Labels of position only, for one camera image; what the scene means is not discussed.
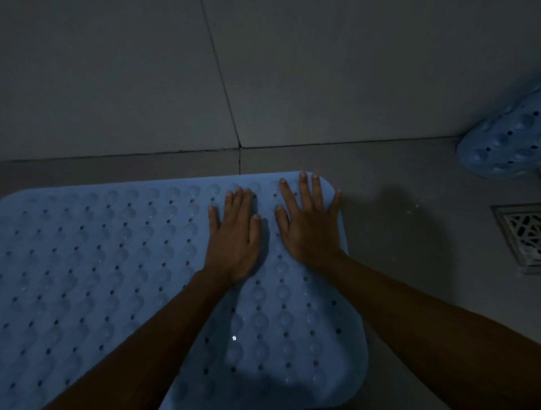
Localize person's left hand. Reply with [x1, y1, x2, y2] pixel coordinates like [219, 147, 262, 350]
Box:
[203, 187, 263, 287]

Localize person's left forearm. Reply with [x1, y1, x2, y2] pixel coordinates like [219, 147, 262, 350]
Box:
[43, 269, 234, 410]

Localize person's right hand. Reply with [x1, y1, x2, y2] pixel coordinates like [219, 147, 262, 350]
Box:
[274, 170, 345, 268]

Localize person's right forearm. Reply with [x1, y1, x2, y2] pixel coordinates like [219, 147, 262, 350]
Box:
[320, 251, 541, 410]

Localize square metal floor drain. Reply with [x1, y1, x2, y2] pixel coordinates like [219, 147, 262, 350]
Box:
[490, 203, 541, 274]

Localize blue bath mat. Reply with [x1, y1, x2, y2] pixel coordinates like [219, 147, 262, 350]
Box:
[456, 82, 541, 179]
[0, 170, 370, 410]

